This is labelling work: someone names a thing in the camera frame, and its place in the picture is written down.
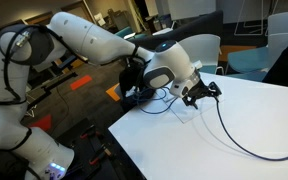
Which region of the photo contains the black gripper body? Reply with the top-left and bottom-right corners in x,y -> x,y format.
182,79 -> 212,102

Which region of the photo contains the blue cable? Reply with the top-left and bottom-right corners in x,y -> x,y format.
132,85 -> 288,162

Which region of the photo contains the white chair teal seat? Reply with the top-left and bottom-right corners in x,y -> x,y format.
177,33 -> 226,76
226,33 -> 288,83
226,11 -> 288,74

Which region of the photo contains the dark grey sofa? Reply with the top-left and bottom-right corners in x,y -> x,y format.
130,9 -> 224,51

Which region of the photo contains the white board panel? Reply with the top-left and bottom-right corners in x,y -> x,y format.
168,0 -> 217,22

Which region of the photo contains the teal armchair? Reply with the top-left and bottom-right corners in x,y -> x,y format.
114,25 -> 148,39

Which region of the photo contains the black metal stand bar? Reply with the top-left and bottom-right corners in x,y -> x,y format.
25,71 -> 78,113

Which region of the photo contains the white metal stand frame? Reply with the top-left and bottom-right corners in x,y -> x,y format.
233,0 -> 275,37

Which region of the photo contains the black clamp orange handle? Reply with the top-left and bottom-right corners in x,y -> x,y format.
88,147 -> 113,167
79,124 -> 102,141

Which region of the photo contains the black robot cable harness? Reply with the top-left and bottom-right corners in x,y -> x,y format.
0,23 -> 152,104

